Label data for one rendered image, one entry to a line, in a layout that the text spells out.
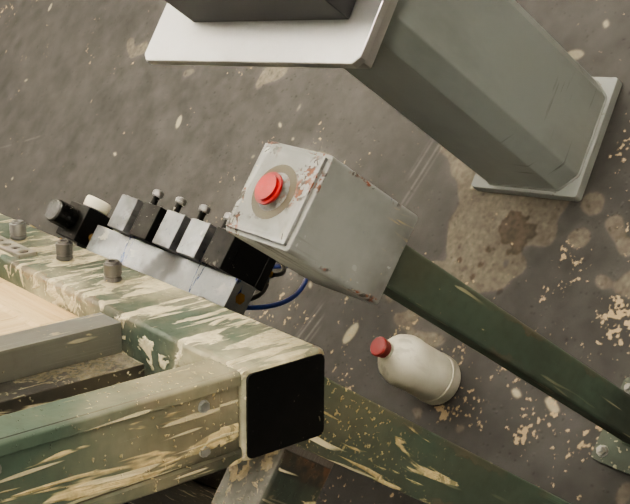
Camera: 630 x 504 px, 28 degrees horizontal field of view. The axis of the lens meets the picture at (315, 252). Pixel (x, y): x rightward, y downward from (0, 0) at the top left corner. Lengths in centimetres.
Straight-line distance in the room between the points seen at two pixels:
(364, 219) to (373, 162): 129
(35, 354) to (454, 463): 56
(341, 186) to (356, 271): 11
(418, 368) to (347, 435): 75
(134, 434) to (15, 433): 14
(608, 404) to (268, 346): 68
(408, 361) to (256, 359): 86
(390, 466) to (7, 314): 54
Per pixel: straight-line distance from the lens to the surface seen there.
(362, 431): 154
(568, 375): 186
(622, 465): 213
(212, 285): 174
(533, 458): 223
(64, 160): 363
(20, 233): 192
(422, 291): 158
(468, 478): 171
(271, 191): 140
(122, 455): 133
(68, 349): 155
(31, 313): 169
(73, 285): 170
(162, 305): 160
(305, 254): 139
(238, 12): 192
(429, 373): 228
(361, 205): 143
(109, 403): 131
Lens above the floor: 183
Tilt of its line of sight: 42 degrees down
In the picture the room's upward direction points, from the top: 58 degrees counter-clockwise
